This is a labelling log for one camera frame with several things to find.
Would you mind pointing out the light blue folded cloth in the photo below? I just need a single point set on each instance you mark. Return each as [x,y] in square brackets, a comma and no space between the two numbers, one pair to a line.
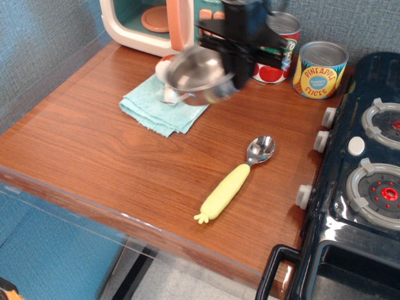
[144,104]

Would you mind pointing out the spoon with yellow handle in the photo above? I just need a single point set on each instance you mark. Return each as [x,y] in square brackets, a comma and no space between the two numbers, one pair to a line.
[260,150]

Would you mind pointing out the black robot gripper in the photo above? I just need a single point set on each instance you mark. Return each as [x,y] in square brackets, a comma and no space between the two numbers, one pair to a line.
[244,38]

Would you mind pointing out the pineapple slices can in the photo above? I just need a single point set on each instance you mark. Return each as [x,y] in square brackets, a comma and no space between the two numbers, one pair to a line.
[319,69]

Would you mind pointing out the dark blue toy stove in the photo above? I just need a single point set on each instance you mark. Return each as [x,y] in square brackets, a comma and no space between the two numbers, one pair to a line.
[350,234]

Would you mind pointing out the plush mushroom toy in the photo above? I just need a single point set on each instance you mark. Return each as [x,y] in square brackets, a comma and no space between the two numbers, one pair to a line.
[170,97]

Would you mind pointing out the black table leg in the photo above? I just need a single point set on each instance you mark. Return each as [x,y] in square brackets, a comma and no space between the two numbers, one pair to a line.
[136,264]

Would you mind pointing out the toy microwave teal and cream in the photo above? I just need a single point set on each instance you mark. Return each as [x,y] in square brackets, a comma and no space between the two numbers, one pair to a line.
[160,28]

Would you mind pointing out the small steel pot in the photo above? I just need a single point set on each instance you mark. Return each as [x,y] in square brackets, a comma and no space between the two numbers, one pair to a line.
[198,76]

